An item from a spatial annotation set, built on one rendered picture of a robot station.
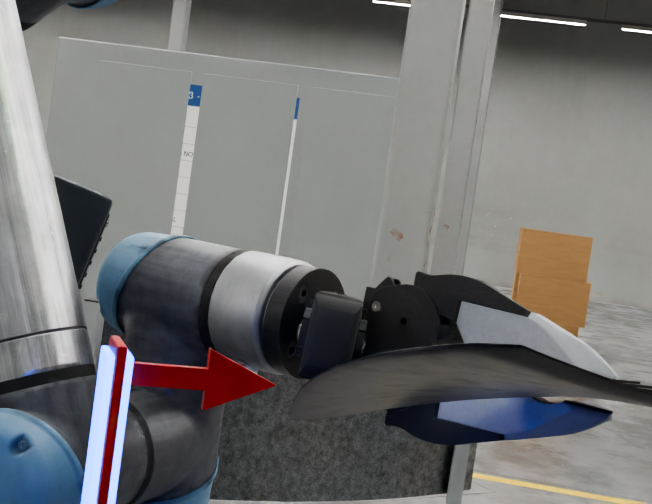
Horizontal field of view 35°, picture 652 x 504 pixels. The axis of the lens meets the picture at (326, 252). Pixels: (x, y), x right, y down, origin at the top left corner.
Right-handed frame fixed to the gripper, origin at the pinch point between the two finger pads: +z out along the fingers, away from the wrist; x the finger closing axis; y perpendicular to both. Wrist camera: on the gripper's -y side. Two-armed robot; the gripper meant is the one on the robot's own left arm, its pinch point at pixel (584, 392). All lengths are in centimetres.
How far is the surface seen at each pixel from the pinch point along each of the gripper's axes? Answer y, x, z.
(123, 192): 427, -32, -477
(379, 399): -8.3, 2.3, -6.9
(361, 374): -15.7, 0.6, -3.7
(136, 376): -23.2, 2.2, -8.9
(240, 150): 455, -73, -412
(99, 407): -24.4, 3.5, -9.2
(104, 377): -24.7, 2.3, -9.0
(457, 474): 191, 38, -95
